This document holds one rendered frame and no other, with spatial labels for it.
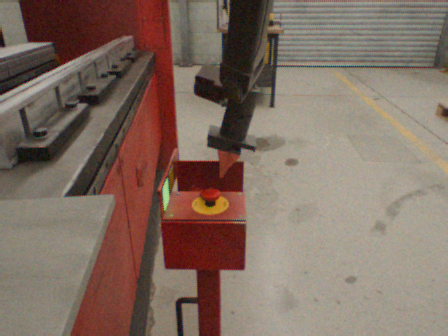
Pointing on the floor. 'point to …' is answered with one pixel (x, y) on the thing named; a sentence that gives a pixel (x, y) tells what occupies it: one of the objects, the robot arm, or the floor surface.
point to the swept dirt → (152, 292)
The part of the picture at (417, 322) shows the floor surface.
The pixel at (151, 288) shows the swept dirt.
